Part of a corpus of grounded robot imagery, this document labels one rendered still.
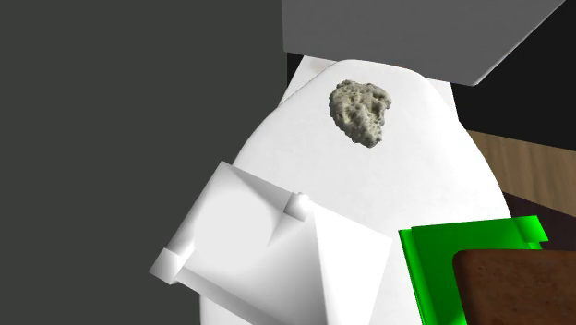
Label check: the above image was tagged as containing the grey-beige porous sponge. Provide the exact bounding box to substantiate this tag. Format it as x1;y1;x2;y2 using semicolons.
328;79;392;150

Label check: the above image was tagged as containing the bright green flat box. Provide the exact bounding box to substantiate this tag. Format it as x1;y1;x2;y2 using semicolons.
398;214;549;325

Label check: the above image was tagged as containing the brown rounded block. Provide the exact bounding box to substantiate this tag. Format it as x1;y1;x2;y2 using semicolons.
451;248;576;325

